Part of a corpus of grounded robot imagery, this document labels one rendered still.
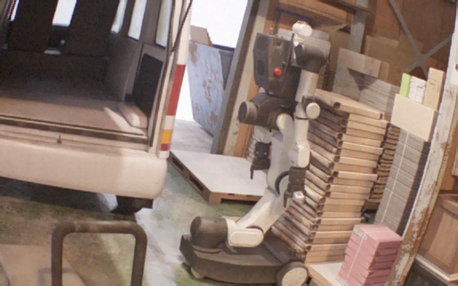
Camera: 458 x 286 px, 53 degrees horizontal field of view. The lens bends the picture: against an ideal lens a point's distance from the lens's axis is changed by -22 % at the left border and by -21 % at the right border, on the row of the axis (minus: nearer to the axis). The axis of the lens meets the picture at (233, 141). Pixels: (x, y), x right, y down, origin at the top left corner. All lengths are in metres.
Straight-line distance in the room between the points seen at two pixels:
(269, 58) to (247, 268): 1.11
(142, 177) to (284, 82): 0.97
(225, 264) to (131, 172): 0.74
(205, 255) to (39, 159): 1.10
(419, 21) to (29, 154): 5.38
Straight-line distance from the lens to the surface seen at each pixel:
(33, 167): 3.03
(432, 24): 7.17
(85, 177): 3.08
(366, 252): 3.02
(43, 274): 2.28
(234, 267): 2.97
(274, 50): 2.79
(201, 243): 3.00
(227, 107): 5.51
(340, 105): 3.10
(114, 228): 1.58
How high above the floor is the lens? 1.38
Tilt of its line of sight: 12 degrees down
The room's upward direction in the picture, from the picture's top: 14 degrees clockwise
